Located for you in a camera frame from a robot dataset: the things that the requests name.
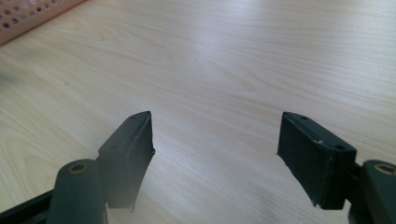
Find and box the pink perforated plastic basket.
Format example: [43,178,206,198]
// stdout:
[0,0,87,47]

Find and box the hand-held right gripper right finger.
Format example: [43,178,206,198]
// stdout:
[276,111,358,210]

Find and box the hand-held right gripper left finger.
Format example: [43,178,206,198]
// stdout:
[97,110,156,212]

